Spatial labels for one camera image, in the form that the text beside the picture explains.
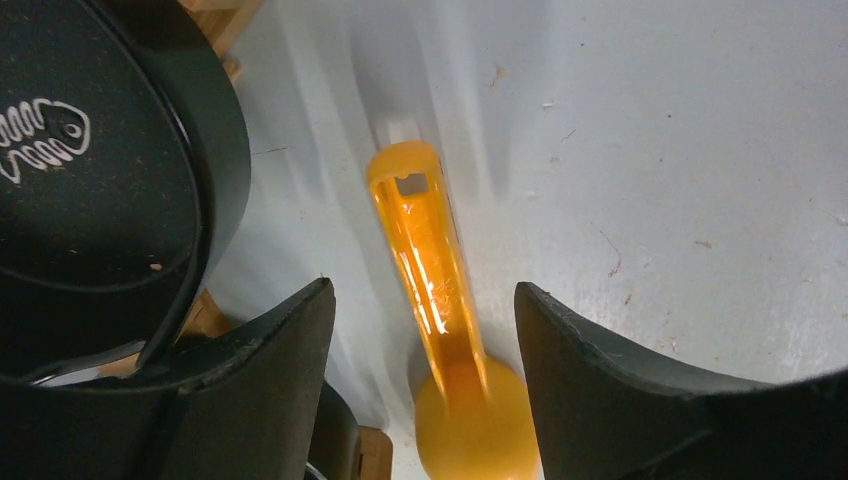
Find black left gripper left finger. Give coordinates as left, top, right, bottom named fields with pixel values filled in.
left=1, top=278, right=336, bottom=479

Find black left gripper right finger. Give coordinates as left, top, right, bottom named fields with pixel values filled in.
left=514, top=282, right=847, bottom=479

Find yellow plastic food scoop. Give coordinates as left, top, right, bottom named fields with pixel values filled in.
left=367, top=140, right=541, bottom=479

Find black bowl wooden feet far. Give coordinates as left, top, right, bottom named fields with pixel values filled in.
left=304, top=381, right=393, bottom=480

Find black bowl wooden feet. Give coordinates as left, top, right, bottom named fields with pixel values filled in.
left=304, top=381, right=393, bottom=480
left=1, top=1, right=251, bottom=381

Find black bowl wooden feet near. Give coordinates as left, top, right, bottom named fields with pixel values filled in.
left=1, top=1, right=251, bottom=381

